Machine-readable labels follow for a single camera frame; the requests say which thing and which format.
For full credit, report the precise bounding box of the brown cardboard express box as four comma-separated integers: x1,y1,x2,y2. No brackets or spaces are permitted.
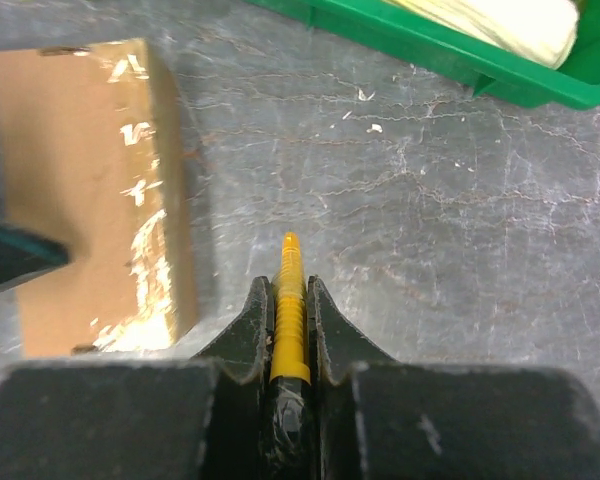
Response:
0,38,197,357

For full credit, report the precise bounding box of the green celery stalk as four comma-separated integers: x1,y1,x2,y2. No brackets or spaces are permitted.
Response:
393,0,580,70

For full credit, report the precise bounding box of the green plastic tray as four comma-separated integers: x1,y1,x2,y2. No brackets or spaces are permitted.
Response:
260,1,600,110

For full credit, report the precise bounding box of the yellow utility knife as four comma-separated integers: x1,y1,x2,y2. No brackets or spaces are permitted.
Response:
260,232,313,479

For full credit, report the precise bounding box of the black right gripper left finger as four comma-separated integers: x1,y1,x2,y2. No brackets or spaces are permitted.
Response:
193,276,272,384

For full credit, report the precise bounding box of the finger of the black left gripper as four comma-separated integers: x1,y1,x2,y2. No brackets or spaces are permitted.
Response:
0,221,70,292

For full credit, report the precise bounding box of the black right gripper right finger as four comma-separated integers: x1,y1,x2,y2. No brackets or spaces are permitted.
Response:
307,276,397,384

